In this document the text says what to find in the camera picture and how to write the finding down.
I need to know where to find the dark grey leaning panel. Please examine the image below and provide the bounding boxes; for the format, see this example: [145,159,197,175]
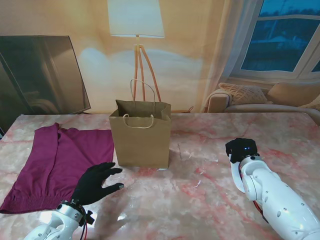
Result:
[0,35,92,136]

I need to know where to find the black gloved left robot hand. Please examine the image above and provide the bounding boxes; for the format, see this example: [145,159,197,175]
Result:
[72,162,125,207]

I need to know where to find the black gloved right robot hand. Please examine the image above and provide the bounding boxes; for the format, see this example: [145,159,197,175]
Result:
[225,137,259,165]

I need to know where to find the magenta shorts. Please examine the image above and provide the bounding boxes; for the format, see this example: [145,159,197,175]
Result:
[0,122,115,215]

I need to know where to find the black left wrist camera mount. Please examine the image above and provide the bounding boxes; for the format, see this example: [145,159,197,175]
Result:
[84,209,96,226]

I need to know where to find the printed room scene backdrop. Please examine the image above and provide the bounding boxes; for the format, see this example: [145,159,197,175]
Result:
[0,0,320,116]

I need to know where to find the left arm red black cables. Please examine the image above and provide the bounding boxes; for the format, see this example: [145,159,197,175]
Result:
[77,203,90,240]

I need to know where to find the kraft paper bag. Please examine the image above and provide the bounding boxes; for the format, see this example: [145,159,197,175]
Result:
[108,78,172,170]

